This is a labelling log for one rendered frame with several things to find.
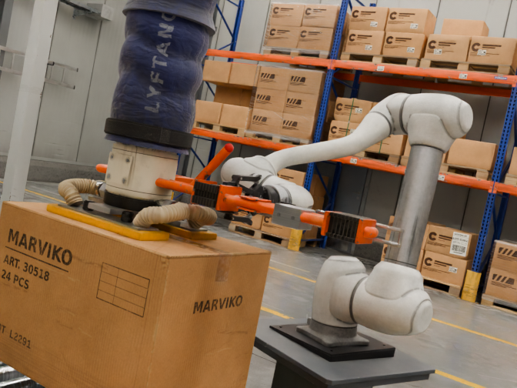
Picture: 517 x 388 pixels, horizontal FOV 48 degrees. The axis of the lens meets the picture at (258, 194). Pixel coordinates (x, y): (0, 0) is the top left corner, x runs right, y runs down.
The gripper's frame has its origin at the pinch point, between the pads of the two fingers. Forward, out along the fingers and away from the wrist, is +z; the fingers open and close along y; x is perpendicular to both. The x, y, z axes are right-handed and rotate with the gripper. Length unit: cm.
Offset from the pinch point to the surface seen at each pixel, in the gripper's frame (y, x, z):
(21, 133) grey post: 6, 305, -160
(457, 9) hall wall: -306, 213, -838
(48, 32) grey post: -72, 304, -168
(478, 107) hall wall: -155, 147, -838
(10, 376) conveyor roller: 67, 62, 1
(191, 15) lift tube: -41.2, 16.2, 3.7
